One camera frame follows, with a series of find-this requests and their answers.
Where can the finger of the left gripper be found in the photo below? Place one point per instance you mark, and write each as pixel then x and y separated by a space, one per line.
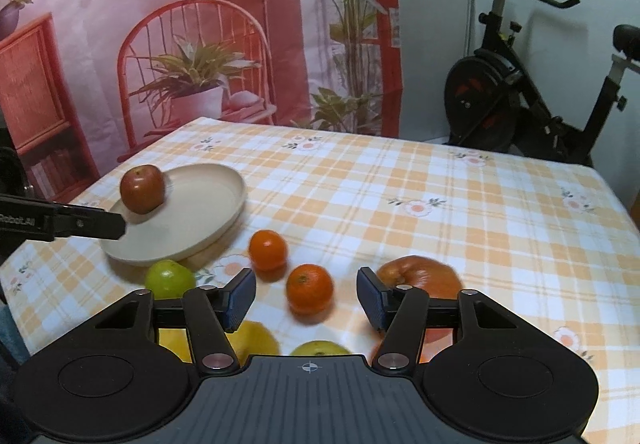
pixel 79 221

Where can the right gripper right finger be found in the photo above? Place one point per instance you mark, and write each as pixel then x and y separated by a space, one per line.
pixel 400 314

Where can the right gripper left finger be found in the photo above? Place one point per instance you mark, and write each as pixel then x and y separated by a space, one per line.
pixel 211 313

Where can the yellow lemon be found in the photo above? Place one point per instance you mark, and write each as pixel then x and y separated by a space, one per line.
pixel 250 339

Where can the green apple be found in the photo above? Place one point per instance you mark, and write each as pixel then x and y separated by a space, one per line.
pixel 168 279

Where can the dark red apple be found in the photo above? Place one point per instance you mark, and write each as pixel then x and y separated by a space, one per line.
pixel 142 189

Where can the small orange mandarin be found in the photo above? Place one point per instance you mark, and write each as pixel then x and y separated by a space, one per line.
pixel 268 251

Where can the yellow-green apple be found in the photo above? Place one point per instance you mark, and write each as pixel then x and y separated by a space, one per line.
pixel 319 348

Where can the beige round plate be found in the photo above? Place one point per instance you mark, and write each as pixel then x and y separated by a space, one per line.
pixel 202 202

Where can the orange plaid tablecloth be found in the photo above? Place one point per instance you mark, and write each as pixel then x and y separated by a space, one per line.
pixel 532 333

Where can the printed pink backdrop cloth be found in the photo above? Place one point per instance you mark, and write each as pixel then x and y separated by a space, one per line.
pixel 86 84

